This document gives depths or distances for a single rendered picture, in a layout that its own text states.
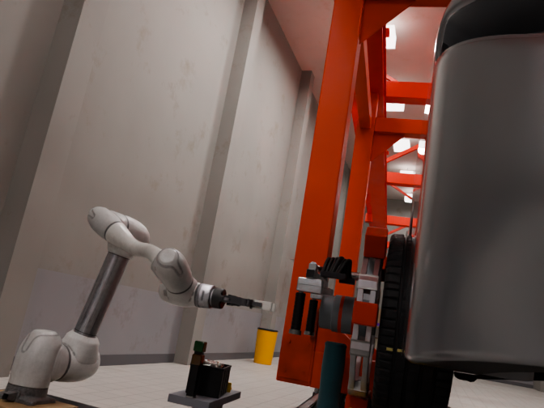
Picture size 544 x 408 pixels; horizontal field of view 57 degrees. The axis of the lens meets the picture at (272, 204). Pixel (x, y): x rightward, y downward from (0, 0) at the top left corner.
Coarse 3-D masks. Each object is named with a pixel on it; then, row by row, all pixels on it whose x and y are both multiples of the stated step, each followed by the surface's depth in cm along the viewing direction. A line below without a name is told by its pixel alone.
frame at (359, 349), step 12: (360, 276) 169; (372, 276) 168; (360, 288) 166; (372, 288) 166; (360, 300) 166; (372, 300) 165; (360, 336) 210; (372, 336) 209; (360, 348) 162; (372, 348) 207; (360, 360) 201; (348, 384) 173; (360, 384) 172; (360, 396) 173
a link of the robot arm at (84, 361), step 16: (144, 240) 233; (112, 256) 226; (128, 256) 228; (112, 272) 225; (96, 288) 223; (112, 288) 225; (96, 304) 222; (80, 320) 221; (96, 320) 222; (80, 336) 218; (80, 352) 215; (96, 352) 223; (80, 368) 216; (96, 368) 225
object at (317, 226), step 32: (352, 0) 276; (352, 32) 270; (352, 64) 266; (320, 96) 265; (352, 96) 272; (320, 128) 260; (320, 160) 256; (320, 192) 251; (320, 224) 247; (320, 256) 243; (288, 320) 238; (288, 352) 234
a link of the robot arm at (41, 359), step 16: (32, 336) 202; (48, 336) 203; (32, 352) 198; (48, 352) 201; (64, 352) 209; (16, 368) 197; (32, 368) 197; (48, 368) 201; (64, 368) 208; (16, 384) 195; (32, 384) 196; (48, 384) 202
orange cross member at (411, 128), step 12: (384, 120) 460; (396, 120) 457; (408, 120) 455; (420, 120) 452; (384, 132) 458; (396, 132) 454; (408, 132) 452; (420, 132) 449; (372, 144) 462; (384, 144) 459; (372, 156) 459
